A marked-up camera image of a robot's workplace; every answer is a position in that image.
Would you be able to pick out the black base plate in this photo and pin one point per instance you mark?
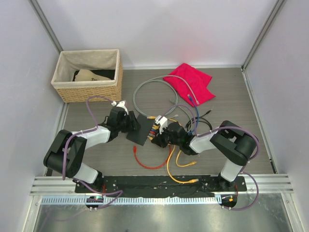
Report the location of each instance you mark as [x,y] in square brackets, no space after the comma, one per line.
[162,186]

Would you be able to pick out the white slotted cable duct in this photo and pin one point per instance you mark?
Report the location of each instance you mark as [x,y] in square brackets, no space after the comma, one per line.
[92,200]

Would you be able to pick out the beige cloth in basket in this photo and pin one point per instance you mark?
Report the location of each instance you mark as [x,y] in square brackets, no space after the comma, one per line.
[94,75]

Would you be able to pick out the pink folded cloth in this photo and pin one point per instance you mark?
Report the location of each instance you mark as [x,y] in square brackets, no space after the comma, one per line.
[191,84]

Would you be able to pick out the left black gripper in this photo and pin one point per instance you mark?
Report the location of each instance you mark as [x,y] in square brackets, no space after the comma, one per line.
[133,124]

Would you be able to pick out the wicker basket with liner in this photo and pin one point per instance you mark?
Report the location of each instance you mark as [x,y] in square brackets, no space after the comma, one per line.
[79,91]

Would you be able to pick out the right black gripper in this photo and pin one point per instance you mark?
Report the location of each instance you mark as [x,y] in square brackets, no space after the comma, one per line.
[159,139]

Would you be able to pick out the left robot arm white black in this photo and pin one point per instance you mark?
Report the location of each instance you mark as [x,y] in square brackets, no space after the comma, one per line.
[66,153]

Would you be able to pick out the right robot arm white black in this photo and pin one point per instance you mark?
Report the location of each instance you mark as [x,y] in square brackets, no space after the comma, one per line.
[238,145]

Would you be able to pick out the black network switch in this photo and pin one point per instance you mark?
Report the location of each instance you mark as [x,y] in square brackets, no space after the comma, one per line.
[140,136]

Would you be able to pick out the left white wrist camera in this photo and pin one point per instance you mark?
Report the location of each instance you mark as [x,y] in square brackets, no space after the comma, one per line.
[121,104]

